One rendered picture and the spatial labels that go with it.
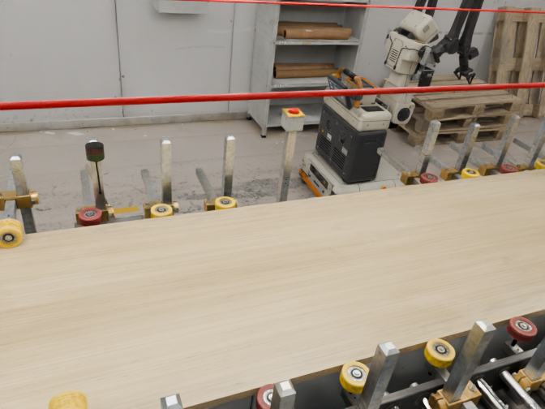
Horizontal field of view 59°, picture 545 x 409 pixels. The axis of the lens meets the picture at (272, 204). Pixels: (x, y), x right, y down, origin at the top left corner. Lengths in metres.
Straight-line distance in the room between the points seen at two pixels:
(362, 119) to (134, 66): 2.19
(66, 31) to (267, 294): 3.30
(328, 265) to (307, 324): 0.29
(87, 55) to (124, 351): 3.38
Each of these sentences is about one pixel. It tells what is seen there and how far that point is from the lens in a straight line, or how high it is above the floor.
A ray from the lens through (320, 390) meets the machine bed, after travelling 1.53.
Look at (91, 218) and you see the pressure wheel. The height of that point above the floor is 0.91.
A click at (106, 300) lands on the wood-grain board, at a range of 1.50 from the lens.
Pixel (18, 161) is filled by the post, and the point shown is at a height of 1.10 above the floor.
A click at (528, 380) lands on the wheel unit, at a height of 0.83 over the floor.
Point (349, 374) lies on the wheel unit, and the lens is 1.36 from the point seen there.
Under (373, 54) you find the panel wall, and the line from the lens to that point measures 5.34.
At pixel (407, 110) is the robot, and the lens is 3.58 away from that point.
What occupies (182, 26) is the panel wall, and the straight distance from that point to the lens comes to 4.48.
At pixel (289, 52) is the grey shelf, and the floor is 0.67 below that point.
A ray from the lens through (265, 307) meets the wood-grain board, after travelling 1.47.
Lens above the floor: 1.94
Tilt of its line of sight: 33 degrees down
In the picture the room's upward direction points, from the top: 7 degrees clockwise
